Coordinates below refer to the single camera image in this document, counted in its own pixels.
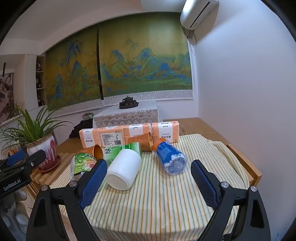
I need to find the blue plastic bottle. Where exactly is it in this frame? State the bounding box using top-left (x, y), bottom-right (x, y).
top-left (151, 137), bottom-right (187, 176)

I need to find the white wall shelf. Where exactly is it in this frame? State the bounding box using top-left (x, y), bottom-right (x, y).
top-left (35, 54), bottom-right (47, 108)

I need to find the hanging scroll painting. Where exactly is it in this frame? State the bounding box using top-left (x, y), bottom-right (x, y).
top-left (0, 62), bottom-right (15, 124)

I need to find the wide landscape wall hanging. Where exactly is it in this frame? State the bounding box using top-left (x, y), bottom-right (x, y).
top-left (98, 17), bottom-right (194, 107)

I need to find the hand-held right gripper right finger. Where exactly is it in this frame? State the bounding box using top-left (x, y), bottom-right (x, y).
top-left (191, 159), bottom-right (271, 241)

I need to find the wooden slatted rack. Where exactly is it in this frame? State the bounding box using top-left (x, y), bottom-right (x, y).
top-left (30, 152), bottom-right (75, 193)

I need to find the dark tea tray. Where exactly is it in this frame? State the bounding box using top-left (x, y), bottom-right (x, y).
top-left (119, 101), bottom-right (139, 109)

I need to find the green tissue pack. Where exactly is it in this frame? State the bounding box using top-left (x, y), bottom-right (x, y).
top-left (103, 142), bottom-right (142, 166)

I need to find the air conditioner pipe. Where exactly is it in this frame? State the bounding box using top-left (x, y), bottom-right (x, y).
top-left (186, 28), bottom-right (197, 46)

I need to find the narrow landscape wall hanging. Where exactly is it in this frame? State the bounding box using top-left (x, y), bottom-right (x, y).
top-left (45, 29), bottom-right (103, 112)

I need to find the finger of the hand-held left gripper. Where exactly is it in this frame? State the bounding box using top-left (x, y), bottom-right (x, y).
top-left (0, 149), bottom-right (47, 173)

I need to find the pale stone ornament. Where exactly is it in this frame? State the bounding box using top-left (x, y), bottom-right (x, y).
top-left (5, 185), bottom-right (31, 234)

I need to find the potted spider plant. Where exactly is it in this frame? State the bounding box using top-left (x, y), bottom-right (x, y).
top-left (0, 102), bottom-right (74, 171)

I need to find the white air conditioner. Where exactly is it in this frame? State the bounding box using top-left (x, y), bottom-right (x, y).
top-left (180, 0), bottom-right (220, 29)

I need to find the green snack bag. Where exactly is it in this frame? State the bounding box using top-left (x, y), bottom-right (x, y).
top-left (70, 153), bottom-right (97, 183)

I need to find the small table with lace cloth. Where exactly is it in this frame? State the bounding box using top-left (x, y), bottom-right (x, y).
top-left (92, 101), bottom-right (164, 129)

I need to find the orange tissue pack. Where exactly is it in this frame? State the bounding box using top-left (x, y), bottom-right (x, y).
top-left (124, 123), bottom-right (152, 139)
top-left (151, 121), bottom-right (180, 143)
top-left (79, 128), bottom-right (100, 149)
top-left (98, 127), bottom-right (126, 147)

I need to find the black bag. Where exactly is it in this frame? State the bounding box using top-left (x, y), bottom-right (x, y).
top-left (69, 119), bottom-right (94, 139)

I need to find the striped yellow tablecloth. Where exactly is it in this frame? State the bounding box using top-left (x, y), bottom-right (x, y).
top-left (50, 134), bottom-right (253, 234)

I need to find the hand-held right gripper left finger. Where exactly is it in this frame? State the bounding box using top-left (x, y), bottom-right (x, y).
top-left (25, 159), bottom-right (108, 241)

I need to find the orange paper cup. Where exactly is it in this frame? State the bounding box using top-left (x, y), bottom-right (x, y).
top-left (77, 144), bottom-right (104, 160)
top-left (127, 132), bottom-right (153, 151)

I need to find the brown plant saucer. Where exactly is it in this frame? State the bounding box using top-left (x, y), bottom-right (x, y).
top-left (37, 155), bottom-right (62, 172)

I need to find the white cup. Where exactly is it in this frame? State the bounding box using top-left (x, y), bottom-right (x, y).
top-left (106, 149), bottom-right (142, 191)

